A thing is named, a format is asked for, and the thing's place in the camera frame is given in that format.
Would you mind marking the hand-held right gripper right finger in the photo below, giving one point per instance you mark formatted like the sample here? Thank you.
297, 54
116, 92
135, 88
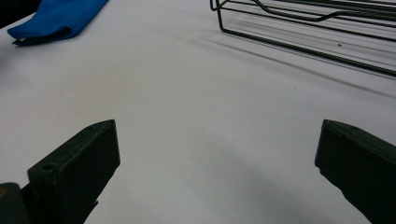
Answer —
361, 168

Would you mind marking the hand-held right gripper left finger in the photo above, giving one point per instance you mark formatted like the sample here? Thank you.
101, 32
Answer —
77, 168

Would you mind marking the blue sponge block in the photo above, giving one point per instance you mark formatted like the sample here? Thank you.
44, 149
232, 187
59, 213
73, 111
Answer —
56, 18

